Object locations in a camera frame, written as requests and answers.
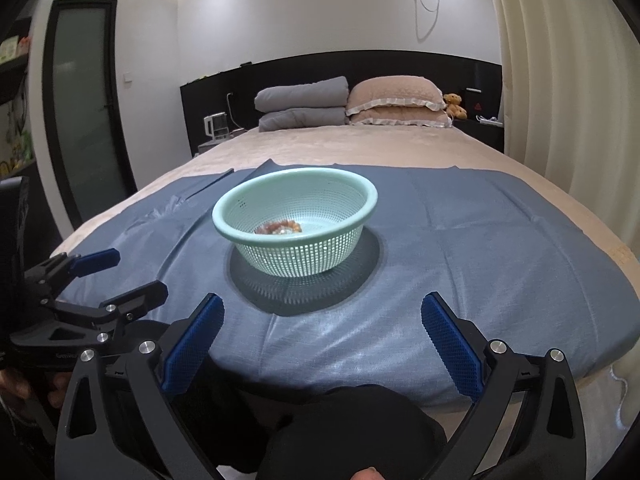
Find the lower grey pillow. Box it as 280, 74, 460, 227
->
258, 107, 347, 131

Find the grey pillow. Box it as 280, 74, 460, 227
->
258, 107, 347, 131
254, 76, 349, 113

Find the pink frilled pillow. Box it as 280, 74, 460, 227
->
346, 75, 446, 116
349, 106, 452, 128

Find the upper pink frilled pillow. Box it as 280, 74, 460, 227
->
346, 75, 446, 116

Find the white bedside appliance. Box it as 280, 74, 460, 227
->
203, 112, 230, 140

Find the left hand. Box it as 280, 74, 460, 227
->
0, 370, 72, 408

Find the orange bead bracelet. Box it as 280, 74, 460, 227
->
252, 218, 305, 238

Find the cream curtain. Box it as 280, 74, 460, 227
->
494, 0, 639, 252

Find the white wall cable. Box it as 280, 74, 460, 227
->
410, 0, 443, 44

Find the mint green plastic basket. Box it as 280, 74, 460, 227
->
212, 167, 378, 278

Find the upper grey pillow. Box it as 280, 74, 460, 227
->
254, 76, 349, 113

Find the blue cloth mat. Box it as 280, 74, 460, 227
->
62, 166, 639, 406

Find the right hand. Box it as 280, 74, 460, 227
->
350, 467, 385, 480

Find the dark framed glass door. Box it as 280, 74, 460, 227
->
41, 0, 138, 229

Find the brown teddy bear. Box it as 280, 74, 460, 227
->
442, 93, 468, 120

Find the lower pink frilled pillow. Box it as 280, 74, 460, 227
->
349, 106, 452, 128

